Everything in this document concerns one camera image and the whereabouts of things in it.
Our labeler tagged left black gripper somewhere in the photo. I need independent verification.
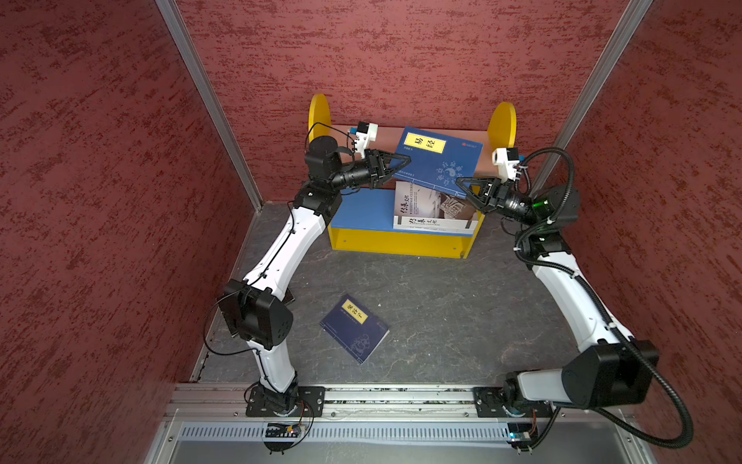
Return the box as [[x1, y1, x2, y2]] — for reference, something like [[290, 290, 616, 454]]
[[329, 148, 411, 189]]

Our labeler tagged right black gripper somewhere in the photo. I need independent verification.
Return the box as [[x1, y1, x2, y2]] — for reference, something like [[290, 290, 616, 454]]
[[456, 175, 541, 227]]

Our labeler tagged white book with brown blocks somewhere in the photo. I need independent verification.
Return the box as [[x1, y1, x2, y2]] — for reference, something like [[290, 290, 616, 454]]
[[392, 219, 477, 236]]

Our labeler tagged heritage culture photo book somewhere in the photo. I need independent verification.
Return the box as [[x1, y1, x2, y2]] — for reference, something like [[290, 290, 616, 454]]
[[392, 182, 479, 228]]

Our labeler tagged dark blue booklet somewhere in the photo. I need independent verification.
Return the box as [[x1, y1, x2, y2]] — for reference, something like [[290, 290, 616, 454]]
[[393, 127, 484, 198], [320, 294, 390, 365]]

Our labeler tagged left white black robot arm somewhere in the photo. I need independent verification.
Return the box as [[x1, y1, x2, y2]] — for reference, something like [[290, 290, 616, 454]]
[[218, 135, 412, 416]]

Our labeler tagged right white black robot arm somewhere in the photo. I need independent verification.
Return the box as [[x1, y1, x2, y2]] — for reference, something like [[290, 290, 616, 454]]
[[456, 177, 659, 416]]

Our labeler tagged yellow pink blue bookshelf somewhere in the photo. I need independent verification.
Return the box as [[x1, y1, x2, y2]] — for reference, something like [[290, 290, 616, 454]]
[[328, 102, 517, 259]]

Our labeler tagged right green circuit board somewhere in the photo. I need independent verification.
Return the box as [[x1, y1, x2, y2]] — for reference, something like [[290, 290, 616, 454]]
[[505, 423, 538, 449]]

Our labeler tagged green circuit board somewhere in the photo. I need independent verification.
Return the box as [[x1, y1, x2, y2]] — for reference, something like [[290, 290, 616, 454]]
[[505, 423, 538, 449], [265, 423, 305, 440]]

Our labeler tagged right corner aluminium profile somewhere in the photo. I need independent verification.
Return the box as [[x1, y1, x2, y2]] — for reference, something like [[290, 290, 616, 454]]
[[520, 0, 655, 213]]

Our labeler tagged corner aluminium profile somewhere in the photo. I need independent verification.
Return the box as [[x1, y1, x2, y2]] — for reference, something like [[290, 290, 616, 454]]
[[520, 0, 655, 213], [156, 0, 264, 213]]

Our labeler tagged left corner aluminium profile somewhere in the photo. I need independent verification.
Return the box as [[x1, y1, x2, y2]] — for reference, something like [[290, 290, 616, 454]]
[[156, 0, 264, 213]]

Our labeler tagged left green circuit board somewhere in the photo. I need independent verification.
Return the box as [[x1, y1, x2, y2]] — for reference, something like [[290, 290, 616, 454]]
[[265, 423, 305, 440]]

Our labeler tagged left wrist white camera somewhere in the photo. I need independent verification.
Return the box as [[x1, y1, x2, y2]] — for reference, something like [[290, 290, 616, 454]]
[[351, 122, 379, 159]]

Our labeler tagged wrist white camera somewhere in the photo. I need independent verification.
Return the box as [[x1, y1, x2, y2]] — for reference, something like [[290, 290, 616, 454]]
[[492, 147, 521, 181], [351, 122, 379, 159]]

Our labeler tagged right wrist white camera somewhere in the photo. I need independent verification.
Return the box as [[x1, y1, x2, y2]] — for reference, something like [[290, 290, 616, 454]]
[[492, 147, 521, 181]]

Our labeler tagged black corrugated cable conduit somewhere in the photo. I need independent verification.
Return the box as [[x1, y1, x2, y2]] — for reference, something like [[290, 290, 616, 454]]
[[512, 146, 695, 449]]

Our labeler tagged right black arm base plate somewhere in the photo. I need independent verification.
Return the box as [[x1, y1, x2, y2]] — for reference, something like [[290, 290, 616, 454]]
[[473, 387, 553, 419]]

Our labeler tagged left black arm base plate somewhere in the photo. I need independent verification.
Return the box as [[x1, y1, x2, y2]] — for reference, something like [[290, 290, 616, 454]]
[[245, 386, 327, 419]]

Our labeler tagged aluminium mounting rail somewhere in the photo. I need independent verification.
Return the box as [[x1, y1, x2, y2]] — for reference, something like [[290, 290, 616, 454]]
[[163, 381, 634, 423]]

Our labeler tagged slotted white cable duct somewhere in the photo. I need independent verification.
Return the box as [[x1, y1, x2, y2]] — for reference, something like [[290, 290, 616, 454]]
[[178, 421, 507, 447]]

